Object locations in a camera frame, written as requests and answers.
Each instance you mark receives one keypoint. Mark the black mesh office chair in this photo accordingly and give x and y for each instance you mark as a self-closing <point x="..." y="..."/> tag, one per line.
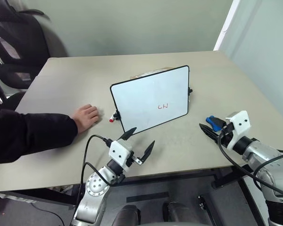
<point x="9" y="100"/>
<point x="16" y="40"/>

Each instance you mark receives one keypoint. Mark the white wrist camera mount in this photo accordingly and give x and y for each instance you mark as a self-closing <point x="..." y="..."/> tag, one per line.
<point x="240" y="124"/>
<point x="119" y="150"/>

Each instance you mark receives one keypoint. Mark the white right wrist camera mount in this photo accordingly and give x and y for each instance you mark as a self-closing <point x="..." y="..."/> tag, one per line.
<point x="240" y="124"/>

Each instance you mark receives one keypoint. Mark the person's black-sleeved forearm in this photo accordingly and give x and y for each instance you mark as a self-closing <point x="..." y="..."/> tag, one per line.
<point x="30" y="134"/>

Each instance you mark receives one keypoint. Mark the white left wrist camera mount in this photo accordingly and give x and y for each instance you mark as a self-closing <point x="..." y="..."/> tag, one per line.
<point x="119" y="150"/>

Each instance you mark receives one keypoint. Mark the red-capped whiteboard marker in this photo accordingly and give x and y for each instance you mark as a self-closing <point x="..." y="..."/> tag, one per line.
<point x="112" y="117"/>

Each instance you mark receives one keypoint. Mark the black floor strip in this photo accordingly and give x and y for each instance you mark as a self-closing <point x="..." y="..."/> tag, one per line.
<point x="147" y="196"/>

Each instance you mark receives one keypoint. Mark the black table frame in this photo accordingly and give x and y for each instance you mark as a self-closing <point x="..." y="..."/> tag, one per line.
<point x="179" y="177"/>

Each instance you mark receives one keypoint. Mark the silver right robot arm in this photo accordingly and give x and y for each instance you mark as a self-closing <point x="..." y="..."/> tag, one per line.
<point x="273" y="162"/>

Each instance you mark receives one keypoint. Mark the black-framed small whiteboard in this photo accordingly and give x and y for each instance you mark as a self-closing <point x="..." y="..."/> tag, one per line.
<point x="151" y="99"/>

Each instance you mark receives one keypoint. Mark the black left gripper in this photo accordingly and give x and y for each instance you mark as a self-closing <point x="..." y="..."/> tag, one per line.
<point x="135" y="158"/>

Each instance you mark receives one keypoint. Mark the dark rounded shape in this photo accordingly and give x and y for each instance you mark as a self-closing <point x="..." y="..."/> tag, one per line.
<point x="179" y="213"/>
<point x="129" y="216"/>

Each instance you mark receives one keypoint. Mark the blue whiteboard eraser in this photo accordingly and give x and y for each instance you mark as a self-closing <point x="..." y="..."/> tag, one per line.
<point x="211" y="119"/>

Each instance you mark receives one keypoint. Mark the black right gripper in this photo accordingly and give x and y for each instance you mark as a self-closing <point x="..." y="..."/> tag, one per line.
<point x="226" y="137"/>

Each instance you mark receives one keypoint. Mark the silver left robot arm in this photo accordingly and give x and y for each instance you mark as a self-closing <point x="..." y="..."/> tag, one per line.
<point x="95" y="186"/>

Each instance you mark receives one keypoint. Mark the person's bare hand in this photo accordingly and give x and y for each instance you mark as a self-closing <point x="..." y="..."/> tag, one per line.
<point x="86" y="117"/>

